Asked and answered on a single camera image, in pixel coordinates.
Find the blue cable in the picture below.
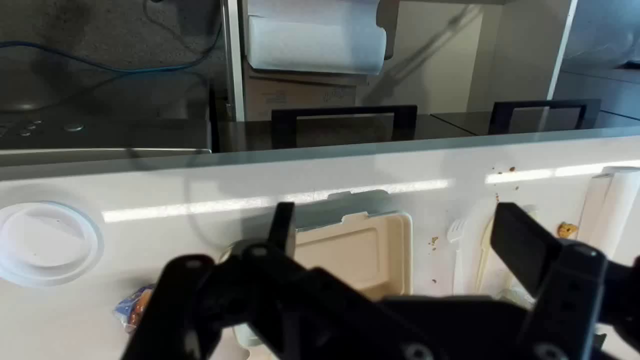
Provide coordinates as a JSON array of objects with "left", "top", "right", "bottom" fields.
[{"left": 0, "top": 0, "right": 227, "bottom": 93}]

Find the beige clamshell takeout container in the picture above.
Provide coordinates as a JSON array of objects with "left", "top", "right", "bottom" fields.
[{"left": 292, "top": 210, "right": 414, "bottom": 303}]

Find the black rectangular frame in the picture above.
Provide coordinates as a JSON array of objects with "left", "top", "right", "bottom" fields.
[{"left": 271, "top": 105, "right": 421, "bottom": 151}]

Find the orange chip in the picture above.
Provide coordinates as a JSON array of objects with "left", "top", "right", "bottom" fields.
[{"left": 556, "top": 220, "right": 580, "bottom": 241}]

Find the clear bag of orange snacks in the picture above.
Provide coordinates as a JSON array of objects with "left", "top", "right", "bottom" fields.
[{"left": 114, "top": 284, "right": 158, "bottom": 335}]

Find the clear plastic lid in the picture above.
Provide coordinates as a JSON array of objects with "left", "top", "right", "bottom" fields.
[{"left": 0, "top": 198, "right": 104, "bottom": 288}]

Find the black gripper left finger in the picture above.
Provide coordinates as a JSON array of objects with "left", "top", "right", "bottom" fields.
[{"left": 123, "top": 203, "right": 429, "bottom": 360}]

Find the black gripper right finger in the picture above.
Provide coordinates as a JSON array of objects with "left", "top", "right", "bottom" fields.
[{"left": 490, "top": 203, "right": 640, "bottom": 360}]

